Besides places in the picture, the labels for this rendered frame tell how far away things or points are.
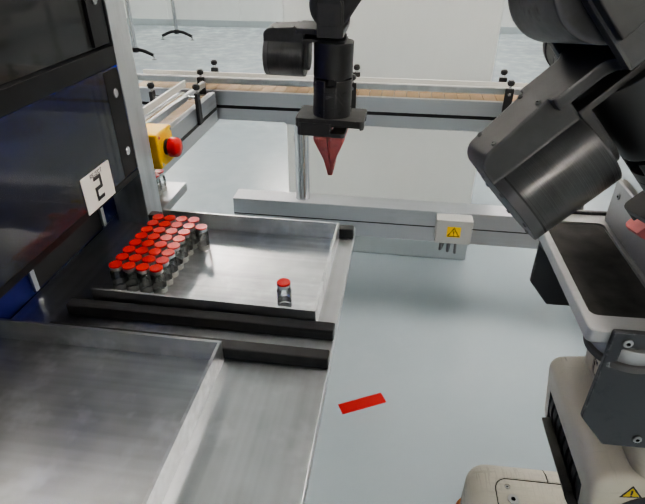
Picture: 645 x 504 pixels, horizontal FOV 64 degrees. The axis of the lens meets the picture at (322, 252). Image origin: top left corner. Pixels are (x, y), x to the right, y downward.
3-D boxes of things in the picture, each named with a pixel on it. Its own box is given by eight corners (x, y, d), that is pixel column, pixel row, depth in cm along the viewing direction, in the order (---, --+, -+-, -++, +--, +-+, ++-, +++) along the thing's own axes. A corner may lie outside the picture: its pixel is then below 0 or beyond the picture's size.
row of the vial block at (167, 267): (151, 295, 81) (146, 270, 79) (193, 237, 96) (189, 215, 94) (164, 296, 81) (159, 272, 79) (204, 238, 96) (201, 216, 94)
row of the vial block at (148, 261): (138, 293, 82) (132, 269, 79) (181, 236, 97) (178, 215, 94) (151, 295, 81) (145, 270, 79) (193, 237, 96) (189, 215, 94)
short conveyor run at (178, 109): (123, 222, 110) (107, 152, 101) (55, 217, 112) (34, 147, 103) (223, 121, 167) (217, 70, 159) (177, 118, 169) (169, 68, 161)
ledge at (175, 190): (102, 212, 110) (99, 203, 109) (130, 186, 121) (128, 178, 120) (164, 216, 108) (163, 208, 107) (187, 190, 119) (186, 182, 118)
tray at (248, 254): (96, 307, 79) (90, 288, 77) (165, 225, 101) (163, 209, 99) (315, 330, 75) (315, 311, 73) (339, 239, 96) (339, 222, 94)
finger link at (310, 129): (305, 163, 87) (305, 108, 82) (347, 166, 87) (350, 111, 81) (297, 180, 82) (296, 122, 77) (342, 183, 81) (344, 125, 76)
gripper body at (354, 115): (303, 116, 83) (302, 68, 79) (366, 120, 82) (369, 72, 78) (294, 129, 78) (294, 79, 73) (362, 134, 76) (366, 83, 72)
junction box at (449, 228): (433, 242, 178) (437, 219, 173) (433, 235, 182) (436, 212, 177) (469, 245, 176) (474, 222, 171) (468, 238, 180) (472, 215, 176)
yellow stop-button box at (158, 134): (128, 168, 105) (121, 133, 101) (144, 154, 111) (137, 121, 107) (164, 170, 104) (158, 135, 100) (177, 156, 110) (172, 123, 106)
